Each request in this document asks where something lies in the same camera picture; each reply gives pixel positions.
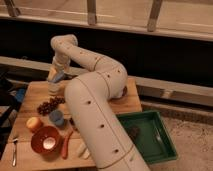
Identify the green plastic tray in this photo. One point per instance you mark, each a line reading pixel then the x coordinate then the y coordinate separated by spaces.
pixel 153 142

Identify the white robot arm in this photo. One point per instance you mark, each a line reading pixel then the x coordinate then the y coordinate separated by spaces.
pixel 87 97

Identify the orange bowl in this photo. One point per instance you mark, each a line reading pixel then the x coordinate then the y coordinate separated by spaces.
pixel 45 140

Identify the metal fork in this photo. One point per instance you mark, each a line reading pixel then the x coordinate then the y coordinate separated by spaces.
pixel 14 161

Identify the small metal cup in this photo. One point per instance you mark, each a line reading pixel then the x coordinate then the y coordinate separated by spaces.
pixel 71 122

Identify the orange fruit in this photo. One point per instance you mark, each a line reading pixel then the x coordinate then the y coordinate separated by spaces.
pixel 34 123

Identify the dark red bowl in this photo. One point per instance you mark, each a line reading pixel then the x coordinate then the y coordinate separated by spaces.
pixel 124 92

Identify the orange carrot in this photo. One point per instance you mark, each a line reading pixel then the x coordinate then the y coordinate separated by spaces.
pixel 64 149

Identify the bunch of dark grapes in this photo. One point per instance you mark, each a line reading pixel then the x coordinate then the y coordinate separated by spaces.
pixel 50 105

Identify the peeled banana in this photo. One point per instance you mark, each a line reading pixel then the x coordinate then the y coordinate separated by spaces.
pixel 82 151

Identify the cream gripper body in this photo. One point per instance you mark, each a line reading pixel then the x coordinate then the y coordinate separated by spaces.
pixel 52 73

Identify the wooden board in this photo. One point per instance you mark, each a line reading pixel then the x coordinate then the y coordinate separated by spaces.
pixel 27 159

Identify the blue plastic cup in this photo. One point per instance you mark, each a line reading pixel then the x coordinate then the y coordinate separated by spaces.
pixel 56 117

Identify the brown rectangular block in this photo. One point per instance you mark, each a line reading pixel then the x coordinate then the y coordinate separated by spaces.
pixel 133 132

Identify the blue sponge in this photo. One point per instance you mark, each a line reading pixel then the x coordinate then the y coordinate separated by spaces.
pixel 58 78

